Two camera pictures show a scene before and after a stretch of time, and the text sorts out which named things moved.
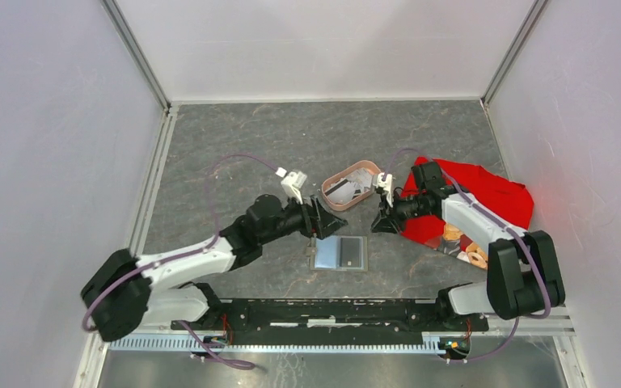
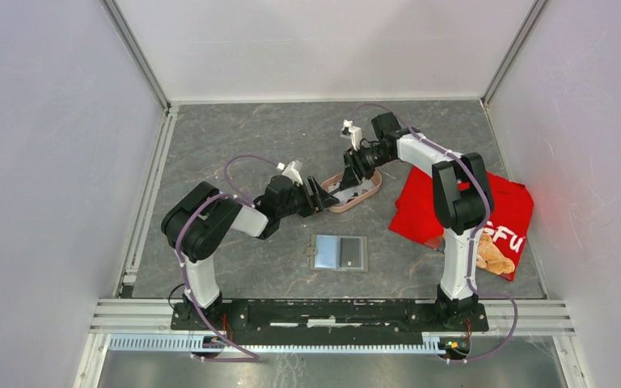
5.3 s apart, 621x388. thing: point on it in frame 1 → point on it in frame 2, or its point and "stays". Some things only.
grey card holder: [344, 253] stays
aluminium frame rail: [533, 326] stays
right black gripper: [385, 223] → [352, 166]
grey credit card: [360, 181] stays
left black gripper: [317, 219] → [320, 200]
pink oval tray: [350, 186] stays
